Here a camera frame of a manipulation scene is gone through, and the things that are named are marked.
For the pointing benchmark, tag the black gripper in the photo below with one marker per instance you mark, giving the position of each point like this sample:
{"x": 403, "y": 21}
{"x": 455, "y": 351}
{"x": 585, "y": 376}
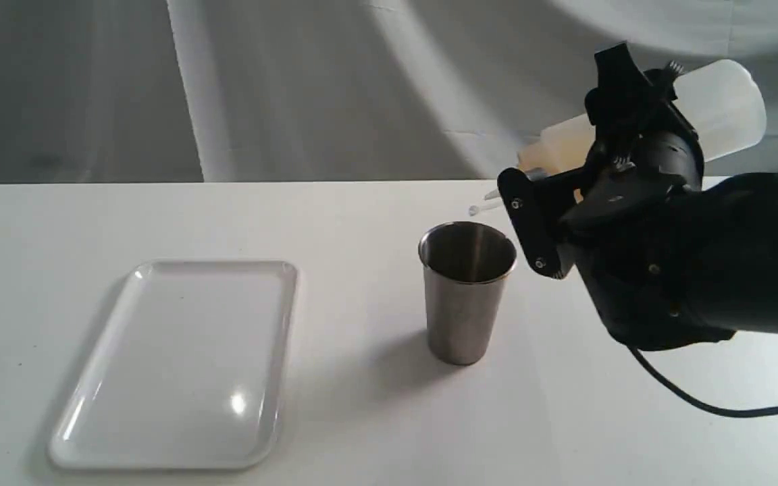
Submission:
{"x": 644, "y": 152}

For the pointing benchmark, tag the grey fabric backdrop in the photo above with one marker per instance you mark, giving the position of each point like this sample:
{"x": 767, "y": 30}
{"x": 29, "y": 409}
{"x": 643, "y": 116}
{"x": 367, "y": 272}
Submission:
{"x": 117, "y": 92}

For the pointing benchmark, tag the translucent plastic squeeze bottle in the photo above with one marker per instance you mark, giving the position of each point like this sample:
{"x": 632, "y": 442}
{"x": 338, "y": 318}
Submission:
{"x": 720, "y": 100}

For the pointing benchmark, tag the white plastic tray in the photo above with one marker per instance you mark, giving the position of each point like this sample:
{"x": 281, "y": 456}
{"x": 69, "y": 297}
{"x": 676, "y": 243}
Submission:
{"x": 187, "y": 373}

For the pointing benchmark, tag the stainless steel cup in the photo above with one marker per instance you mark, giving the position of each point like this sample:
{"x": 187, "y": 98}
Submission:
{"x": 465, "y": 268}

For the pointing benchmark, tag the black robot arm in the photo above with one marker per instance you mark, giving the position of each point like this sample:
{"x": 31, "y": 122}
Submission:
{"x": 666, "y": 263}

